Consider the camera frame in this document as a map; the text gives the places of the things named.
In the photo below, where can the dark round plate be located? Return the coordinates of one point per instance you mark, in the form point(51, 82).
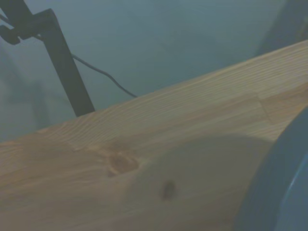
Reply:
point(279, 183)

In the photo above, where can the black flat stand bar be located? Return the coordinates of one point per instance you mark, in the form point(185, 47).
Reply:
point(66, 65)

